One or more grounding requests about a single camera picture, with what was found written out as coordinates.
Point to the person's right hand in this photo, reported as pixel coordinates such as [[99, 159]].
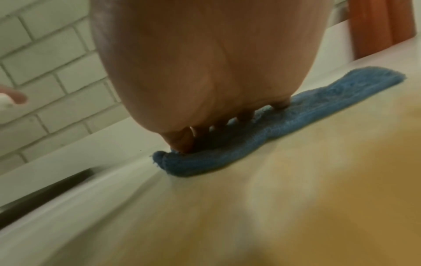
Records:
[[197, 65]]

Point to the person's left hand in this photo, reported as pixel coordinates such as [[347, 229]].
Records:
[[14, 94]]

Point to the blue microfibre cloth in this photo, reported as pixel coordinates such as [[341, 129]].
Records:
[[296, 114]]

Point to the orange curtain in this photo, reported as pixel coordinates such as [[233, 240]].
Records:
[[378, 26]]

